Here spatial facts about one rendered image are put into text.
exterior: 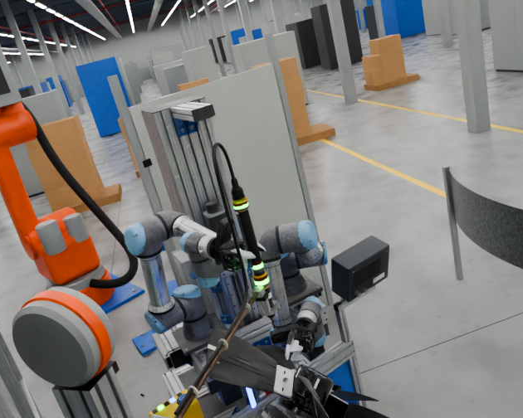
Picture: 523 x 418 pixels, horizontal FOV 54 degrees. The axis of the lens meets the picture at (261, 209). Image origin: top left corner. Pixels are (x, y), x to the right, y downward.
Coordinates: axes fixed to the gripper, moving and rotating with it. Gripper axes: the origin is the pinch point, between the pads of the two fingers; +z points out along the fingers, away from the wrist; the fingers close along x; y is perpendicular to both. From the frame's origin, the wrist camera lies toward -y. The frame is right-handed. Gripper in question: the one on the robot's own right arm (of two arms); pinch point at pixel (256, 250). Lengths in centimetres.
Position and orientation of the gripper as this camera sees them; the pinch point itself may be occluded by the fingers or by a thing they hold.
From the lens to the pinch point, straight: 149.0
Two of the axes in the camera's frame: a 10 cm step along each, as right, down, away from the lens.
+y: 2.4, 9.1, 3.3
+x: -6.8, 4.0, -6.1
